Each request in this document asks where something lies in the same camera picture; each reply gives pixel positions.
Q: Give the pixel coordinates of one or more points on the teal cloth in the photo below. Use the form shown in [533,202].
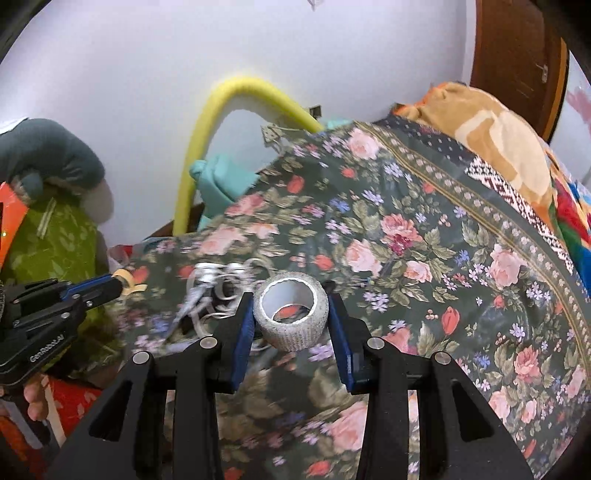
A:
[217,184]

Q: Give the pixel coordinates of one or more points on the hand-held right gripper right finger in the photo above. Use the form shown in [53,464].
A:
[342,348]

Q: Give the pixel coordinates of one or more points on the white hanging socket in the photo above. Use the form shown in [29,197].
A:
[272,134]

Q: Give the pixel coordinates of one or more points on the person's left hand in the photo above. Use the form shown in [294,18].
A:
[37,399]

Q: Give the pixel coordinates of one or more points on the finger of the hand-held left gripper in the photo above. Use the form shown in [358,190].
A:
[104,296]
[90,285]

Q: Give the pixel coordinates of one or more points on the green patterned bag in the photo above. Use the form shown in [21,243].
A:
[60,240]

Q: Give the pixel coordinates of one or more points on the grey tape roll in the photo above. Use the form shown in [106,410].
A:
[291,323]

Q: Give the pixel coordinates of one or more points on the orange colourful printed blanket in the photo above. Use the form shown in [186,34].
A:
[498,134]

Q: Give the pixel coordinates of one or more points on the dark wall socket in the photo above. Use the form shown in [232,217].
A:
[315,111]

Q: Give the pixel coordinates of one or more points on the grey pillow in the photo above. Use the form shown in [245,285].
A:
[51,152]

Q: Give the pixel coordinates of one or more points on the dark floral blanket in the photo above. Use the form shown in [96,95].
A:
[392,207]

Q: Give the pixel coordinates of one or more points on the red patterned cloth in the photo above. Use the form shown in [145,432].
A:
[71,404]

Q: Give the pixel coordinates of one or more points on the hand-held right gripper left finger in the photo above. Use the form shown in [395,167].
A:
[242,334]

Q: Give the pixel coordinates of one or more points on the white wardrobe door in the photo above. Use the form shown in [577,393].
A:
[575,69]

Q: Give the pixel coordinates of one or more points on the orange box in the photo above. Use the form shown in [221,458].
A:
[11,217]

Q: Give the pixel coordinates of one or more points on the brown wooden door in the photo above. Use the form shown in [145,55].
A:
[512,46]

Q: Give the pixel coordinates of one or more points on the yellow foam tube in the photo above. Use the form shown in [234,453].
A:
[198,138]

